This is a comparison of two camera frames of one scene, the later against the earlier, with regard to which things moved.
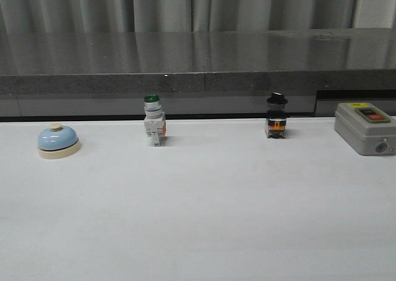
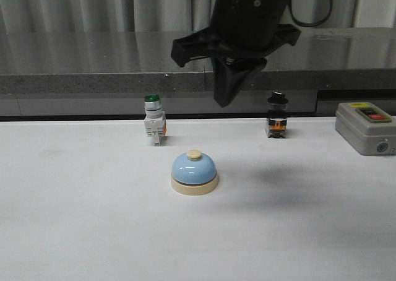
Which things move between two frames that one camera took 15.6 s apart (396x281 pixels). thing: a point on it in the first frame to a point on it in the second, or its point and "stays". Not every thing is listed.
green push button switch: (154, 121) stays
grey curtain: (158, 8) stays
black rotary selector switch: (276, 118) stays
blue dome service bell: (57, 142) to (193, 174)
